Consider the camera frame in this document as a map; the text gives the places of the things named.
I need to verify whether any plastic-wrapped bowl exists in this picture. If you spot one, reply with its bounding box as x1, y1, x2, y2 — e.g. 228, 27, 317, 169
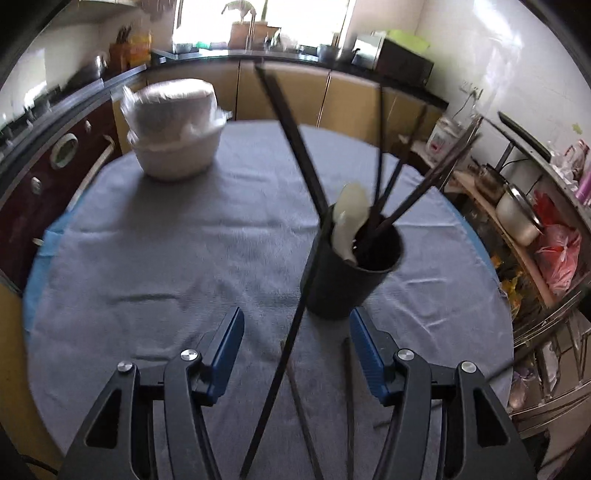
120, 78, 229, 141

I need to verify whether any wooden knife block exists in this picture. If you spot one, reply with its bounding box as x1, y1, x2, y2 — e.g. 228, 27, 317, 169
110, 28, 132, 70

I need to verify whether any black utensil holder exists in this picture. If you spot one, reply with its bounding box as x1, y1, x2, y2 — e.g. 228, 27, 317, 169
300, 203, 404, 320

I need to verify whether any kitchen window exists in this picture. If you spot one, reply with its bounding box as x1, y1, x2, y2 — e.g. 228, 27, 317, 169
173, 0, 356, 49

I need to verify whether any wooden cutting board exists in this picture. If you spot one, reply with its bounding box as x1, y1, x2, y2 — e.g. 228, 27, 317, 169
228, 21, 280, 49

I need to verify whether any grey tablecloth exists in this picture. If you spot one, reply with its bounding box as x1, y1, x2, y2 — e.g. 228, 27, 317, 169
25, 121, 514, 480

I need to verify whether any yellow package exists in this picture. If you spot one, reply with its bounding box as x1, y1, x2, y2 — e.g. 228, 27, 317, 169
129, 32, 153, 68

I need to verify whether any green plastic item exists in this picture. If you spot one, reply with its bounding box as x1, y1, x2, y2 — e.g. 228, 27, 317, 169
383, 30, 430, 51

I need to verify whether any dark wooden chopstick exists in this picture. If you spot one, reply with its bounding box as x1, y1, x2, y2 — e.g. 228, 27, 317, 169
375, 85, 387, 217
254, 64, 334, 222
383, 131, 481, 232
343, 338, 355, 480
379, 115, 483, 232
367, 105, 428, 232
280, 340, 325, 480
239, 215, 324, 480

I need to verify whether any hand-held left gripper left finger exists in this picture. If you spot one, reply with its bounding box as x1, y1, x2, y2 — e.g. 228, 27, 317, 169
65, 306, 245, 480

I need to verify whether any yellow plastic bag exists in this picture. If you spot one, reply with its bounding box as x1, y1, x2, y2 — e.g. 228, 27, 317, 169
501, 272, 523, 320

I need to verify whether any steel kettle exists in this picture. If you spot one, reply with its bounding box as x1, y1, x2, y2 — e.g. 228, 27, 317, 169
471, 161, 506, 204

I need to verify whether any yellow base cabinet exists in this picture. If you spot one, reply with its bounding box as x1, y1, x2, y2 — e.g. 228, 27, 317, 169
0, 272, 61, 462

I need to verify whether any white ceramic bowl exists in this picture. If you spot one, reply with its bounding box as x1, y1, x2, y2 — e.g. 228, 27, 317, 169
127, 122, 223, 181

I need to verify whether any black microwave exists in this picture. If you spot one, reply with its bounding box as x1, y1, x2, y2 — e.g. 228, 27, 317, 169
353, 33, 435, 86

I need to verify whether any steel faucet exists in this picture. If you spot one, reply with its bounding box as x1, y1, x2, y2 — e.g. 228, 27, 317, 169
224, 0, 260, 49

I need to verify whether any metal storage rack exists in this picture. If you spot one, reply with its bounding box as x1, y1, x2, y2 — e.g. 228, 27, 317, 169
445, 111, 591, 462

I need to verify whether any white rice cooker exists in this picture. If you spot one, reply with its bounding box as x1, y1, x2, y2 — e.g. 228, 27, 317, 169
425, 117, 462, 164

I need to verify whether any dark red oven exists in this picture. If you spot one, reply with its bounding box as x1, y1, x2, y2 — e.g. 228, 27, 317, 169
0, 99, 123, 291

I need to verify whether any blue table cover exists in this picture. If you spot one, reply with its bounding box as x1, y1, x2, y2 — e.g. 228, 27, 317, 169
22, 194, 503, 333

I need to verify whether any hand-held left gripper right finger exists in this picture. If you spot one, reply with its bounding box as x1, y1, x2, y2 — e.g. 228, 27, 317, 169
348, 308, 539, 480

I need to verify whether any black gas stove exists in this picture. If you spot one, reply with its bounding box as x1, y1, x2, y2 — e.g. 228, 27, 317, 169
0, 78, 105, 139

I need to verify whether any red plastic bag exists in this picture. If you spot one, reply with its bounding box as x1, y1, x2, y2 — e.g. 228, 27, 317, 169
533, 191, 583, 296

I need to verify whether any row of yellow base cabinets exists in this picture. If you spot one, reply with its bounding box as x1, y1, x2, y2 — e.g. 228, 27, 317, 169
113, 62, 446, 162

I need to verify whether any pink thermos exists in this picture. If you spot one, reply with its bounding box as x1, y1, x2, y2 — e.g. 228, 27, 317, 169
575, 166, 591, 206

